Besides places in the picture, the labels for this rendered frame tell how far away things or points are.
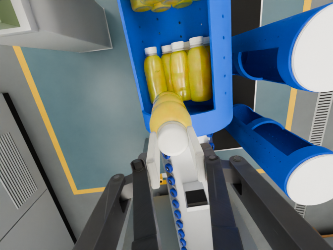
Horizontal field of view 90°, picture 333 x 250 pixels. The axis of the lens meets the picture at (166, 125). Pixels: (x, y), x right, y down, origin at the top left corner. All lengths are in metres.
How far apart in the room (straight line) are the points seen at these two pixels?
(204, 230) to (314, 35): 1.05
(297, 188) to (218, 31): 0.79
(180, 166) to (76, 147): 1.43
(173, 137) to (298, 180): 0.82
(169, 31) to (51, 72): 1.43
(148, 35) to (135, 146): 1.39
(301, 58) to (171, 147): 0.61
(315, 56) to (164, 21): 0.52
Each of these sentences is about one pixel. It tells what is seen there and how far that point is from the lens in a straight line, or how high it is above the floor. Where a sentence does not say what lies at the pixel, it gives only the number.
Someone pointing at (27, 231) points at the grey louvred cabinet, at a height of 0.49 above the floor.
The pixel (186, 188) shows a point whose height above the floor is 0.97.
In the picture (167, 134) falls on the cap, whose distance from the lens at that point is 0.20.
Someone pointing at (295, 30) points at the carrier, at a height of 1.00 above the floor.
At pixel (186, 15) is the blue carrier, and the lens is 0.67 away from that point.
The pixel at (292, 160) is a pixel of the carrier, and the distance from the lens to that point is 0.95.
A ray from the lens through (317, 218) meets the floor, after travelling 3.35.
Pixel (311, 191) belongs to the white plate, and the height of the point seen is 1.04.
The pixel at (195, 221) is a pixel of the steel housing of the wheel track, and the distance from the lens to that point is 1.13.
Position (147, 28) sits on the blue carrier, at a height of 0.99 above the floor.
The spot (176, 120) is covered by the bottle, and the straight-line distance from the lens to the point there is 0.22.
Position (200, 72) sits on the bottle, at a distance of 0.50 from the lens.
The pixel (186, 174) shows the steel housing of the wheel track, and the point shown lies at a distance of 0.89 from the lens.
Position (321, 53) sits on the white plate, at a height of 1.04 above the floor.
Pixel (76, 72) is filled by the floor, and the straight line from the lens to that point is 1.80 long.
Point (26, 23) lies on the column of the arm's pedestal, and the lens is 0.76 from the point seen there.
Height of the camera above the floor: 1.62
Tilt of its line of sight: 69 degrees down
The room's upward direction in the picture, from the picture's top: 176 degrees clockwise
